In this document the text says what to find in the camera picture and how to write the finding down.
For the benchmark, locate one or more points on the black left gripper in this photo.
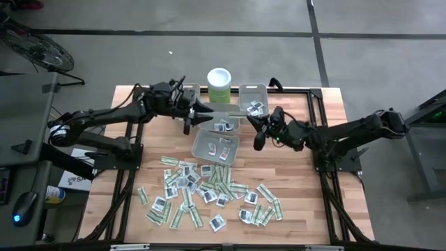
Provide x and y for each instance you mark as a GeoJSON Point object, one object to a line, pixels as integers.
{"type": "Point", "coordinates": [177, 101]}

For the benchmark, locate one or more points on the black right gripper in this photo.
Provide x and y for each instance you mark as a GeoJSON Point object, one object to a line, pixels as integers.
{"type": "Point", "coordinates": [278, 125]}

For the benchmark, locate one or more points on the white antiseptic towelette packet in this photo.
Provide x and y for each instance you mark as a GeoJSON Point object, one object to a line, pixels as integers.
{"type": "Point", "coordinates": [217, 223]}
{"type": "Point", "coordinates": [159, 204]}
{"type": "Point", "coordinates": [224, 122]}
{"type": "Point", "coordinates": [206, 170]}
{"type": "Point", "coordinates": [185, 207]}
{"type": "Point", "coordinates": [229, 127]}
{"type": "Point", "coordinates": [251, 197]}
{"type": "Point", "coordinates": [260, 112]}
{"type": "Point", "coordinates": [245, 216]}
{"type": "Point", "coordinates": [222, 199]}
{"type": "Point", "coordinates": [170, 192]}
{"type": "Point", "coordinates": [219, 127]}
{"type": "Point", "coordinates": [200, 190]}
{"type": "Point", "coordinates": [182, 182]}
{"type": "Point", "coordinates": [187, 171]}
{"type": "Point", "coordinates": [256, 104]}
{"type": "Point", "coordinates": [192, 178]}
{"type": "Point", "coordinates": [251, 110]}
{"type": "Point", "coordinates": [210, 196]}

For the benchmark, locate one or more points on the wide grey plastic bin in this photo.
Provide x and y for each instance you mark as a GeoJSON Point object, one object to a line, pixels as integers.
{"type": "Point", "coordinates": [219, 106]}
{"type": "Point", "coordinates": [202, 144]}

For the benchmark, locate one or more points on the small red and white packet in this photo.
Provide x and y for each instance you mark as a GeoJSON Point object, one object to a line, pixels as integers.
{"type": "Point", "coordinates": [225, 153]}
{"type": "Point", "coordinates": [212, 149]}
{"type": "Point", "coordinates": [239, 196]}

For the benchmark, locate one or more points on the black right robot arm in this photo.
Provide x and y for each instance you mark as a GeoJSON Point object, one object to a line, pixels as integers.
{"type": "Point", "coordinates": [348, 129]}

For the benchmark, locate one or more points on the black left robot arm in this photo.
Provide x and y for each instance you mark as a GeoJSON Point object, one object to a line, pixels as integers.
{"type": "Point", "coordinates": [104, 115]}

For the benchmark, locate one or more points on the grey plastic bin with slots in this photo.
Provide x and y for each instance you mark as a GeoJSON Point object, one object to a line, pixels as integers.
{"type": "Point", "coordinates": [197, 87]}
{"type": "Point", "coordinates": [253, 92]}

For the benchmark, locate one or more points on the green wipes canister white lid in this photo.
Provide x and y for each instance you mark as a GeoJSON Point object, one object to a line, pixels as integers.
{"type": "Point", "coordinates": [219, 78]}

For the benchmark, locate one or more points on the white printed cardboard box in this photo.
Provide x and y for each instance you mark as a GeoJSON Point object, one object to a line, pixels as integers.
{"type": "Point", "coordinates": [78, 181]}

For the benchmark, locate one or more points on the black diagonal bar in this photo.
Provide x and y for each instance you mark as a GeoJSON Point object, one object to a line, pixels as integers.
{"type": "Point", "coordinates": [66, 162]}

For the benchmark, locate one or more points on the dark grey metal cart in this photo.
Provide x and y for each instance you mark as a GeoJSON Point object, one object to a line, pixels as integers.
{"type": "Point", "coordinates": [420, 164]}

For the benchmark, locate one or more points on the white and yellow can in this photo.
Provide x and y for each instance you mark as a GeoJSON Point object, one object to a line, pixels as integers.
{"type": "Point", "coordinates": [55, 194]}

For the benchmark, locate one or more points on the black floor fan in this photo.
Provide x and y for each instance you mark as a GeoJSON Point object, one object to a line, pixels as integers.
{"type": "Point", "coordinates": [38, 49]}

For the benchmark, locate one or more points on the grey side table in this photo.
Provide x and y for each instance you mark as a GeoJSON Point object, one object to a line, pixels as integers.
{"type": "Point", "coordinates": [21, 104]}

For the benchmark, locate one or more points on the black wedge-shaped object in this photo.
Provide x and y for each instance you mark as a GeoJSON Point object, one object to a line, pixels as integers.
{"type": "Point", "coordinates": [23, 146]}

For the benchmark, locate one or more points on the grey desk top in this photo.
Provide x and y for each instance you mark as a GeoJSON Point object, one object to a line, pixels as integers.
{"type": "Point", "coordinates": [24, 178]}

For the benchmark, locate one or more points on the black computer mouse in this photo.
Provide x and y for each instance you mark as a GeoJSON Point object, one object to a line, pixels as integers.
{"type": "Point", "coordinates": [25, 207]}

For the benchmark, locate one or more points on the red and black object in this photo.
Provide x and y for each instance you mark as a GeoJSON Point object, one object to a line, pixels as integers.
{"type": "Point", "coordinates": [31, 5]}

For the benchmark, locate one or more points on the black keypad device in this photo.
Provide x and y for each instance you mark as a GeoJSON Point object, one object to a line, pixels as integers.
{"type": "Point", "coordinates": [4, 186]}

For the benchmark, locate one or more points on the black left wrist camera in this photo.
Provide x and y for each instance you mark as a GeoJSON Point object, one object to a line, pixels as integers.
{"type": "Point", "coordinates": [187, 127]}

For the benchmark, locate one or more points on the silver mounting bracket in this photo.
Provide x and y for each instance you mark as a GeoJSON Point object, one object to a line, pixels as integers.
{"type": "Point", "coordinates": [324, 248]}
{"type": "Point", "coordinates": [129, 247]}

